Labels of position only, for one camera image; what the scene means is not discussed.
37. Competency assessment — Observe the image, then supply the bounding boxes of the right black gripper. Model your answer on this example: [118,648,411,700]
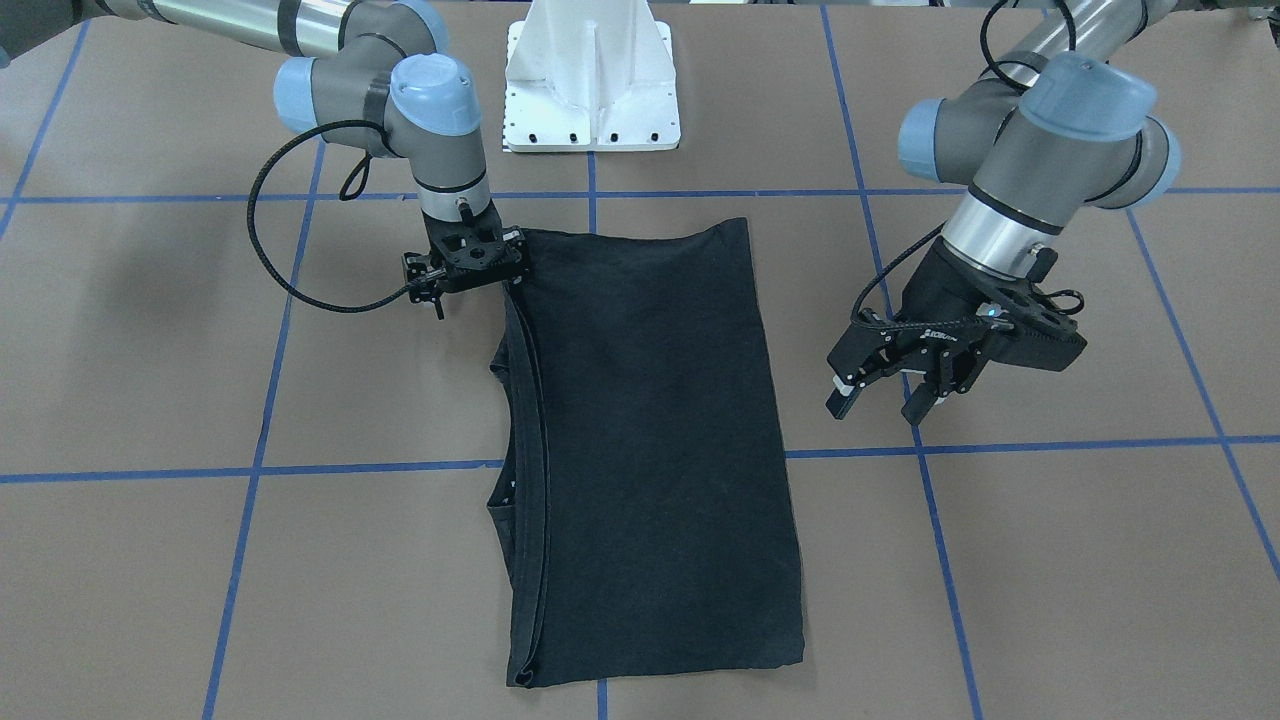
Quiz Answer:
[425,205,529,293]

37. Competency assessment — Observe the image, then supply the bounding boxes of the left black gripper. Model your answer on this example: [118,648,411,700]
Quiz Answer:
[826,240,991,427]

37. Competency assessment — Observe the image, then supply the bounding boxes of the black graphic t-shirt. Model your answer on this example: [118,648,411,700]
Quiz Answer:
[488,218,805,688]

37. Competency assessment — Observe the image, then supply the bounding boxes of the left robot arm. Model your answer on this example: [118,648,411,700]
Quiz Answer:
[827,1,1181,425]

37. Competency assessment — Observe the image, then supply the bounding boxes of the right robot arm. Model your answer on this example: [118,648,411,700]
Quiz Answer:
[70,1,530,301]

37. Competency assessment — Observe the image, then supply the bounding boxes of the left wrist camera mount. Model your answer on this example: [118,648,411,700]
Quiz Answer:
[977,243,1087,372]

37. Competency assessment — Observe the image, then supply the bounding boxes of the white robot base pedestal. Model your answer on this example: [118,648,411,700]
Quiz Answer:
[502,1,682,152]

